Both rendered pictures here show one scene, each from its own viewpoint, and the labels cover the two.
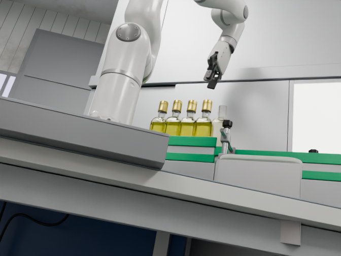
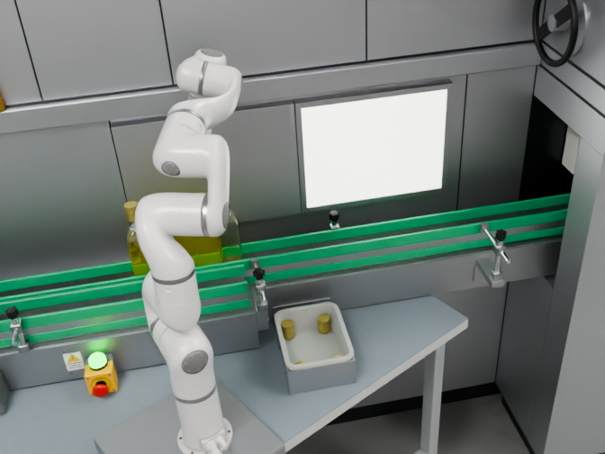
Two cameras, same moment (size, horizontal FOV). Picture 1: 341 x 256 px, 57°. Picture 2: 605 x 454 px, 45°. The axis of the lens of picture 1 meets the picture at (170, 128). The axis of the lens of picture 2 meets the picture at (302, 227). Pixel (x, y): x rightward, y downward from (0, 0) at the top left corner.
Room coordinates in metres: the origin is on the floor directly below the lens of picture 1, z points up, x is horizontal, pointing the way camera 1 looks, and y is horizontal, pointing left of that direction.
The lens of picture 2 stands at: (-0.45, 0.52, 2.12)
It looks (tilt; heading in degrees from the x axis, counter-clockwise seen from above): 34 degrees down; 328
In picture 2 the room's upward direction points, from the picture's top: 4 degrees counter-clockwise
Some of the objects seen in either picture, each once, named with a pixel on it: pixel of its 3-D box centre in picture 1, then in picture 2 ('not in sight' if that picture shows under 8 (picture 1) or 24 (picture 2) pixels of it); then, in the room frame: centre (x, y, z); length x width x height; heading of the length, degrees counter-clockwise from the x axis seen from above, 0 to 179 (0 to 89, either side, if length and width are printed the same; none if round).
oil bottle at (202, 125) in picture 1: (201, 146); (208, 250); (1.02, -0.12, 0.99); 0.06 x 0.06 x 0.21; 66
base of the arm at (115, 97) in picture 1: (110, 112); (203, 417); (0.62, 0.13, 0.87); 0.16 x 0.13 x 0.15; 2
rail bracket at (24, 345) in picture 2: not in sight; (17, 336); (1.06, 0.40, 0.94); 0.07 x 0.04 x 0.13; 156
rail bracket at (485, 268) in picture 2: not in sight; (493, 260); (0.61, -0.76, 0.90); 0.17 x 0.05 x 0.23; 156
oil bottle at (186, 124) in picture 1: (185, 145); (186, 253); (1.05, -0.06, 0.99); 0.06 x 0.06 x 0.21; 67
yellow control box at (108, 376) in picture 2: not in sight; (101, 376); (0.98, 0.25, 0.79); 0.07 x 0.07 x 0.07; 66
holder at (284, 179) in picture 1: (262, 195); (311, 340); (0.75, -0.25, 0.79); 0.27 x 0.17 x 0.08; 156
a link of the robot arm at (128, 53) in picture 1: (128, 60); (186, 357); (0.65, 0.13, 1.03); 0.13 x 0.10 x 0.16; 175
